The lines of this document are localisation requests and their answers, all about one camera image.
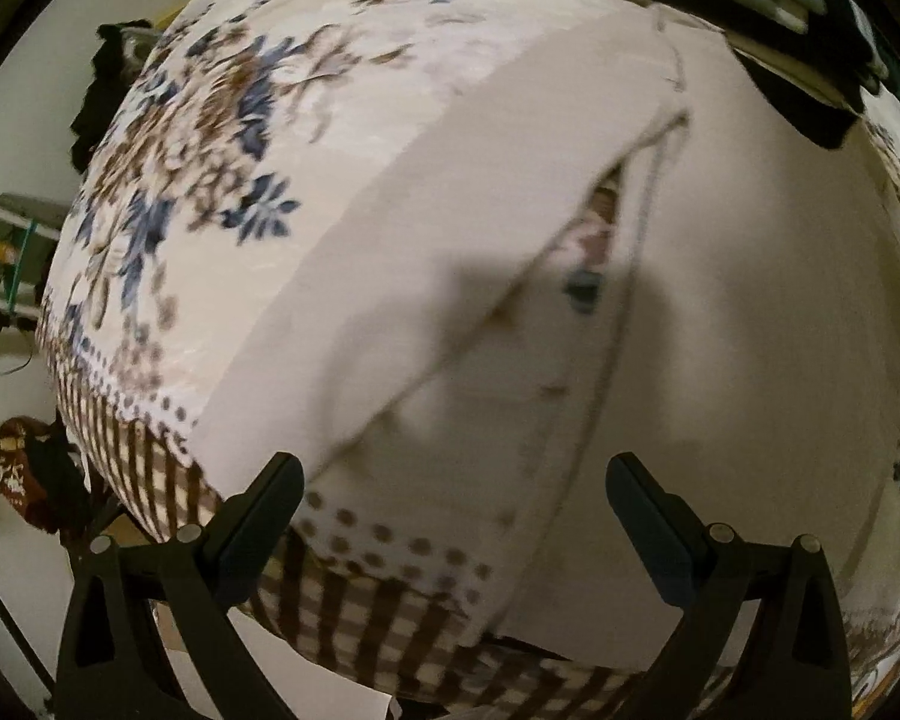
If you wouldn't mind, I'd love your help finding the beige small garment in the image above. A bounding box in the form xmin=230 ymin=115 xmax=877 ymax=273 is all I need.
xmin=191 ymin=11 xmax=900 ymax=667

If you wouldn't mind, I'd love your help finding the dark clothes pile on floor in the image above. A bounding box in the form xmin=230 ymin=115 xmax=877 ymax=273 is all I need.
xmin=69 ymin=20 xmax=160 ymax=174

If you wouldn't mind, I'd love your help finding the red brown patterned bag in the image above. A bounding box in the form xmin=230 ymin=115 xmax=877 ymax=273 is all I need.
xmin=0 ymin=416 xmax=89 ymax=533

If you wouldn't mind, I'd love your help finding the floral patterned bed cover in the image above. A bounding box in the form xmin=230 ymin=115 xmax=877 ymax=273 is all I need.
xmin=40 ymin=0 xmax=900 ymax=718

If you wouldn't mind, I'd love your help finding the black storage box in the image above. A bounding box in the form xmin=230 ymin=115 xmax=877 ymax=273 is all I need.
xmin=642 ymin=0 xmax=889 ymax=149

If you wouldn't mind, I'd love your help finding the green wire rack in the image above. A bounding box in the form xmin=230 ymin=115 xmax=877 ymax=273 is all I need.
xmin=0 ymin=193 xmax=66 ymax=330

